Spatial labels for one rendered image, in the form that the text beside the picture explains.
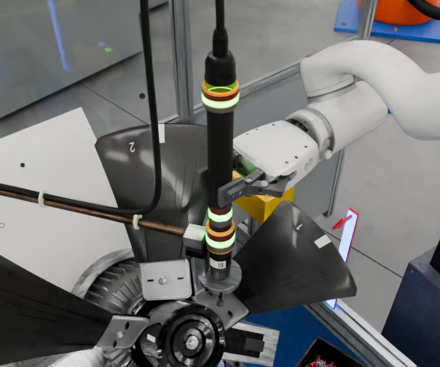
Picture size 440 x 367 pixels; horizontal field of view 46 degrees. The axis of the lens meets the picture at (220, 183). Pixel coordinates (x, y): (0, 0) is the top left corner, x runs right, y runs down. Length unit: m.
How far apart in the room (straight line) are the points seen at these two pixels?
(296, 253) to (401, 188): 2.06
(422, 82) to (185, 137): 0.38
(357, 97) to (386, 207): 2.08
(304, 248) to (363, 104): 0.31
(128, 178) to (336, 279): 0.42
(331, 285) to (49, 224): 0.54
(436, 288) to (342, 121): 0.67
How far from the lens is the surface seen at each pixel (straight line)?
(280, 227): 1.02
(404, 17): 4.60
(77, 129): 1.07
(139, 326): 0.86
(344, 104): 0.81
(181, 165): 0.87
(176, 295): 0.87
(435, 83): 0.71
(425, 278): 1.38
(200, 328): 0.85
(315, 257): 1.01
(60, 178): 1.05
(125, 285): 0.96
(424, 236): 2.80
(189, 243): 0.80
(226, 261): 0.81
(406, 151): 3.29
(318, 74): 0.80
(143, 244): 0.88
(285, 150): 0.74
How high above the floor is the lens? 1.95
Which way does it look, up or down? 43 degrees down
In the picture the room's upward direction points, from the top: straight up
